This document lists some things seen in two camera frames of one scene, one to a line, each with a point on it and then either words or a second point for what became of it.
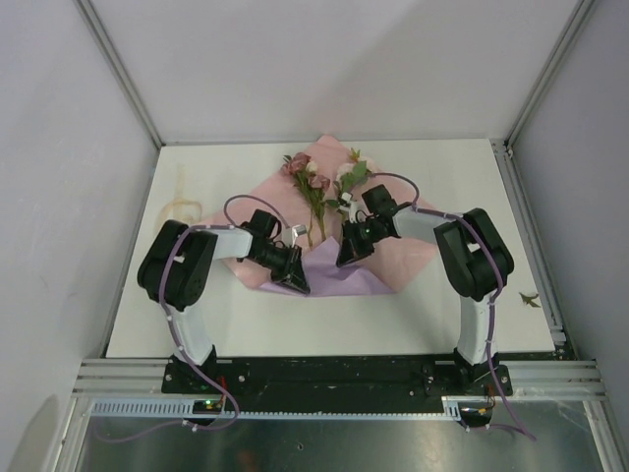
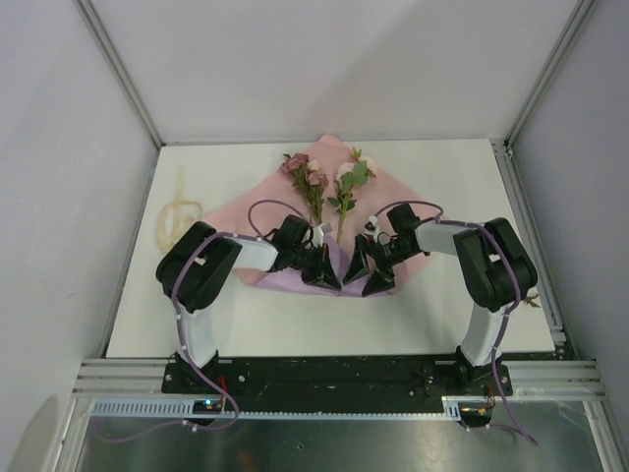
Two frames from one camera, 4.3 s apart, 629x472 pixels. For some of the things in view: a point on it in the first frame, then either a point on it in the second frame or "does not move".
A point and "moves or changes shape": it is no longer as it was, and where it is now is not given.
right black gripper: [352, 250] -> [380, 281]
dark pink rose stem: [314, 188] does not move
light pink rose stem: [350, 175] does not move
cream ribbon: [181, 208] does not move
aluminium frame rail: [121, 378] does not move
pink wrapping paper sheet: [317, 192] moves or changes shape
